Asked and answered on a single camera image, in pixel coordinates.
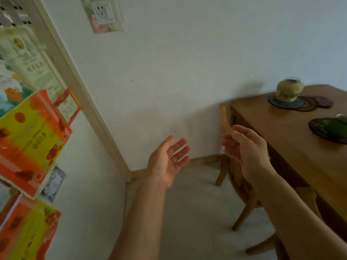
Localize orange yellow hanging bag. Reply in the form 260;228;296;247
0;89;73;199
0;193;62;260

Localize person's left forearm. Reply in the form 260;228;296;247
108;174;168;260

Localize wooden chair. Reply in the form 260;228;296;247
215;103;323;260

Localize person's right forearm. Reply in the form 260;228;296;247
252;168;347;260

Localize grey perforated hook panel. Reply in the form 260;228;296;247
0;0;32;28

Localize person's left hand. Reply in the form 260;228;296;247
147;135;191;189

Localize yellow-green lidded jar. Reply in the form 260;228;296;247
275;76;305;103

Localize person's right hand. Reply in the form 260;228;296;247
221;124;275;186

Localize dark green round mat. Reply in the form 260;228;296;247
308;117;347;145

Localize floral sticker behind socket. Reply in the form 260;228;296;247
80;0;125;34

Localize red white paper tag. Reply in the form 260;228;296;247
54;88;83;127

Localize brown round coaster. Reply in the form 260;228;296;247
293;96;320;112

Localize small grey packet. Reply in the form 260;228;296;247
40;166;66;203

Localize white wall socket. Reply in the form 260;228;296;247
91;1;117;25

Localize small dark red coaster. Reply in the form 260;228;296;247
313;96;334;109

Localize wooden table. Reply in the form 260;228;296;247
230;84;347;242

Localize white door frame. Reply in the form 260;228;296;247
28;0;133;184

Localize green printed wall poster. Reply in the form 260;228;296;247
0;24;67;117

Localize wooden baseboard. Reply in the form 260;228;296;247
131;154;227;180

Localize dark teal round coaster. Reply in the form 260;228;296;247
268;95;307;110

